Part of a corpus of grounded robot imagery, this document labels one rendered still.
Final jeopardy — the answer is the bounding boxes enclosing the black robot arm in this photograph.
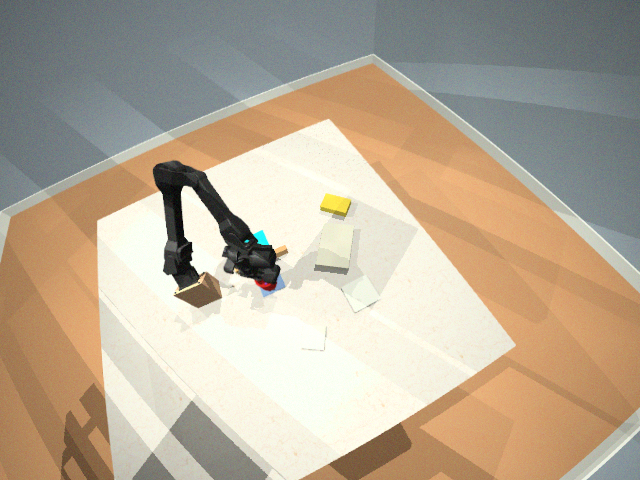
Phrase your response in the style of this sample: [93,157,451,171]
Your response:
[153,160,276,291]

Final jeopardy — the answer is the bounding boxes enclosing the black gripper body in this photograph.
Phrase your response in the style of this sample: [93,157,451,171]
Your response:
[224,258,281,285]

